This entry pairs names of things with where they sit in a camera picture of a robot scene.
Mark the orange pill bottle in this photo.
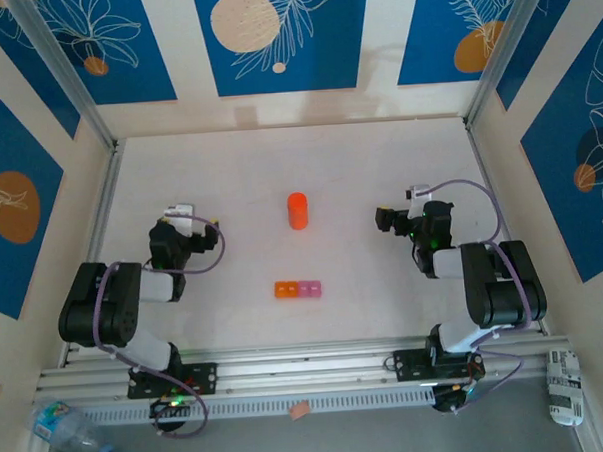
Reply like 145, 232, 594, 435
285, 191, 311, 232

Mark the orange pill box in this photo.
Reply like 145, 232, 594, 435
273, 279, 301, 301

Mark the black controller board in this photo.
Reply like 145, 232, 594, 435
430, 380, 479, 414
148, 395, 197, 425

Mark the small orange tape piece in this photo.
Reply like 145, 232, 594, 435
287, 400, 311, 423

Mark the white printed package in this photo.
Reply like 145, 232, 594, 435
544, 347, 587, 429

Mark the clear plastic water bottle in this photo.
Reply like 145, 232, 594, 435
23, 396, 115, 452

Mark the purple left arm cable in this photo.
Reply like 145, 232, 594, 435
88, 212, 237, 444

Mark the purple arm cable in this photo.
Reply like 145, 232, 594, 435
88, 212, 237, 444
419, 174, 539, 417

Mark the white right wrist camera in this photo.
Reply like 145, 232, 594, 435
404, 182, 435, 217

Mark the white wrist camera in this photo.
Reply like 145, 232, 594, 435
162, 203, 195, 228
404, 182, 435, 217

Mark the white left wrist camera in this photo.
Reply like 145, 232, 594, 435
162, 203, 195, 228

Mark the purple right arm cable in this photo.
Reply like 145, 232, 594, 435
419, 174, 539, 417

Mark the aluminium side rail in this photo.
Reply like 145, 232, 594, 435
464, 117, 550, 338
50, 138, 136, 368

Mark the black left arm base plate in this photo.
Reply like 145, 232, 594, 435
125, 362, 221, 400

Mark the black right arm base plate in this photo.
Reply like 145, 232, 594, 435
392, 345, 487, 383

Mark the aluminium rail frame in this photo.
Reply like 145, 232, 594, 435
34, 328, 574, 414

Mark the grey slotted cable duct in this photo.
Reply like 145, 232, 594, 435
73, 387, 436, 427

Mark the aluminium corner post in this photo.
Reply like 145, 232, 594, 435
8, 0, 120, 155
459, 0, 564, 130

